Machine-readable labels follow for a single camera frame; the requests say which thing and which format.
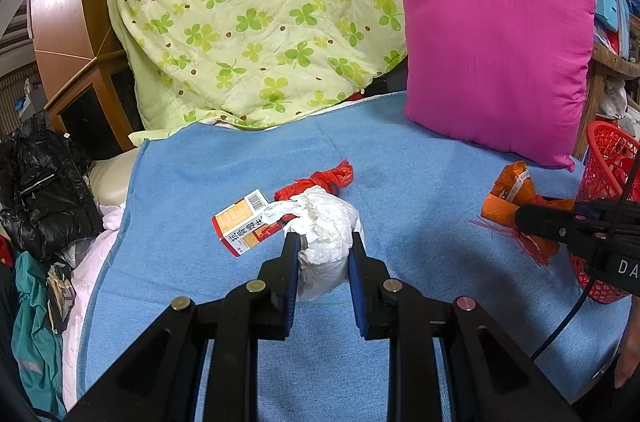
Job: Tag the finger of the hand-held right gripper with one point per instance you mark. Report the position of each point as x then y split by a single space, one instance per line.
540 222

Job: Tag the pale pink sheet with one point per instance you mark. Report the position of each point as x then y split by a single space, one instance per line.
95 262

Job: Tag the beige pillow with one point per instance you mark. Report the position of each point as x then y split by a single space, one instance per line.
112 177

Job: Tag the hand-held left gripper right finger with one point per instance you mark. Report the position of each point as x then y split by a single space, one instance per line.
356 284

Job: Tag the orange and white carton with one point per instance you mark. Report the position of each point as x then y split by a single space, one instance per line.
240 222

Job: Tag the black puffer jacket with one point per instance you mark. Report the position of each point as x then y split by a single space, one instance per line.
40 192

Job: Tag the person's right hand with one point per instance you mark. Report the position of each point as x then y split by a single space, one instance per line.
629 362

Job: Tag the magenta pillow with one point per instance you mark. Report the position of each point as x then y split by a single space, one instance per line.
495 52

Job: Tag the blue blanket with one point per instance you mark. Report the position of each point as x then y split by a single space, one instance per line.
425 212

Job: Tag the teal garment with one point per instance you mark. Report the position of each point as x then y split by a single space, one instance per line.
35 332

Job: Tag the red crumpled plastic bag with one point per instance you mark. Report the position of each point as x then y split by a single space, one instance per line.
330 177

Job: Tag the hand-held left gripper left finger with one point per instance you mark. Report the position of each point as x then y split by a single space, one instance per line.
292 274

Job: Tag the wooden cabinet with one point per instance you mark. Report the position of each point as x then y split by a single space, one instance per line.
65 2

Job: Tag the green clover quilt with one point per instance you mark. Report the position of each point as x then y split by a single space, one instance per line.
280 12

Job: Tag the orange plastic bag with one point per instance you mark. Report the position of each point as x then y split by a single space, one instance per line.
510 189

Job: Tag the white plastic bag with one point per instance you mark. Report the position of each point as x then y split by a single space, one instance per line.
325 227

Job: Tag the red mesh basket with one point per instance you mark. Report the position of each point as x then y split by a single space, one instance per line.
607 162

